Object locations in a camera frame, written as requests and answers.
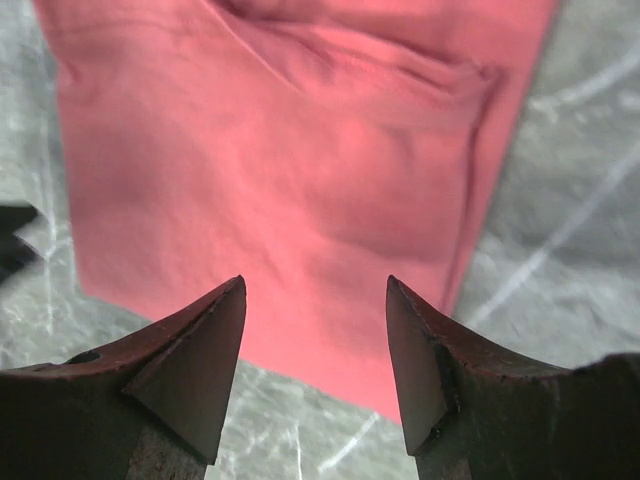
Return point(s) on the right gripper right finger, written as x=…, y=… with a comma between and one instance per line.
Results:
x=472, y=409

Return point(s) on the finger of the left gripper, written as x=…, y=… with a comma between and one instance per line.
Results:
x=16, y=254

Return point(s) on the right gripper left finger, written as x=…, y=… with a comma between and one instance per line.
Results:
x=150, y=405

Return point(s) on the salmon pink t shirt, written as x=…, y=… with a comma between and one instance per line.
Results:
x=313, y=147

